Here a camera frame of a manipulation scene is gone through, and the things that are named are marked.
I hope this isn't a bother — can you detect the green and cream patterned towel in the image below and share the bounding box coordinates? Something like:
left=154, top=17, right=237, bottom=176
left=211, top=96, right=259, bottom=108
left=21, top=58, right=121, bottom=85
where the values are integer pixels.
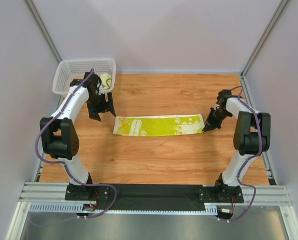
left=100, top=73, right=112, bottom=90

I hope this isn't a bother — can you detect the white perforated plastic basket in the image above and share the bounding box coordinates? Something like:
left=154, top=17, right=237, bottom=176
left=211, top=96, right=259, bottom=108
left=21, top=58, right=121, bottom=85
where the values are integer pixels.
left=52, top=58, right=116, bottom=97

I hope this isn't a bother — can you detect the yellow and cream towel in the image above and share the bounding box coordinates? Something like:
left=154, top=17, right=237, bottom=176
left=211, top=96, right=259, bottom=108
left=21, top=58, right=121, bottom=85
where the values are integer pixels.
left=113, top=114, right=205, bottom=137

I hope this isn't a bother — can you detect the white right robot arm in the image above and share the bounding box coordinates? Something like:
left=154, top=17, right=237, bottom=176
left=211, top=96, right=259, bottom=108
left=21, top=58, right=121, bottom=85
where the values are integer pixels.
left=202, top=94, right=271, bottom=199

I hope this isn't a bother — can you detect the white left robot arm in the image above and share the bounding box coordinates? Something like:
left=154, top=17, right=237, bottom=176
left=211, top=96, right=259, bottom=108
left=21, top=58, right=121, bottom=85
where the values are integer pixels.
left=35, top=70, right=116, bottom=187

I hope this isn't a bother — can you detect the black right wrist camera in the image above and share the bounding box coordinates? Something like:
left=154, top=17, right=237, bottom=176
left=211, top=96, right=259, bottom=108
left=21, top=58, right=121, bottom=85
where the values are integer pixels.
left=217, top=89, right=232, bottom=104

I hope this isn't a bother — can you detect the aluminium right corner post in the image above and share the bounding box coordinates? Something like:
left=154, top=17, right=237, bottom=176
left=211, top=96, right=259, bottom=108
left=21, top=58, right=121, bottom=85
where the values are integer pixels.
left=240, top=0, right=292, bottom=77

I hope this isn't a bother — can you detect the aluminium corner post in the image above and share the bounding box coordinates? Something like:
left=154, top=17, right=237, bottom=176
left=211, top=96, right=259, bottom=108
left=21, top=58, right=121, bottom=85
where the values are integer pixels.
left=23, top=0, right=62, bottom=63
left=240, top=0, right=292, bottom=77

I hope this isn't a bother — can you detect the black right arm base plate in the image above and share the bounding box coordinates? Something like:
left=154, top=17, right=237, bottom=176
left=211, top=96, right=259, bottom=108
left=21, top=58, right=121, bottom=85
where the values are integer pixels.
left=198, top=186, right=244, bottom=204

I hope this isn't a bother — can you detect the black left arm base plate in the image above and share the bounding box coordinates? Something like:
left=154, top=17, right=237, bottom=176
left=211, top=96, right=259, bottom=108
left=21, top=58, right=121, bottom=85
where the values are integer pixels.
left=64, top=184, right=114, bottom=201

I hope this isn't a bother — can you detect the aluminium front frame rail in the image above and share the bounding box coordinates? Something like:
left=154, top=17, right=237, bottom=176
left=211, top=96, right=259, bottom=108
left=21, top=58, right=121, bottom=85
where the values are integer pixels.
left=19, top=182, right=292, bottom=206

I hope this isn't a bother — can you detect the grey slotted cable duct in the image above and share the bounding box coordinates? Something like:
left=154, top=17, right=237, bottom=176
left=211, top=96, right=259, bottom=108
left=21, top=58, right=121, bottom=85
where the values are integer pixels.
left=28, top=202, right=218, bottom=215

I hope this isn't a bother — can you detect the aluminium left corner post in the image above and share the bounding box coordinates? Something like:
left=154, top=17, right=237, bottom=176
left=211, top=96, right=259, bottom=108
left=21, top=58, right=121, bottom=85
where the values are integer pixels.
left=23, top=0, right=62, bottom=63

